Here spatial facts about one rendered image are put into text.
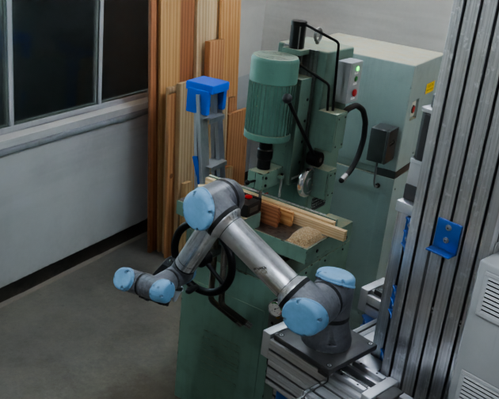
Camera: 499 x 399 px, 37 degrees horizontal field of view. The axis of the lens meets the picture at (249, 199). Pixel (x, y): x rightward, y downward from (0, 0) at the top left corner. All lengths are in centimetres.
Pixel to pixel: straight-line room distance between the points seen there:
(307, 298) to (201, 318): 107
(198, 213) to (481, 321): 82
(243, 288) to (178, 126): 155
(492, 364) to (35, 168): 251
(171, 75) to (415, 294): 245
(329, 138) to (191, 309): 89
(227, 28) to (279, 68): 206
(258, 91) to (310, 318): 98
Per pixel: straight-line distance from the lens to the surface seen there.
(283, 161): 291
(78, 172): 411
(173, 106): 418
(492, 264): 200
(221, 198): 214
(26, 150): 380
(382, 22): 501
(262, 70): 268
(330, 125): 287
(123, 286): 244
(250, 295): 287
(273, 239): 272
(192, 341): 315
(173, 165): 429
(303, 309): 205
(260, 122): 273
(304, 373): 233
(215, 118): 376
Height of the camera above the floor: 203
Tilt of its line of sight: 22 degrees down
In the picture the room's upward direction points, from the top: 6 degrees clockwise
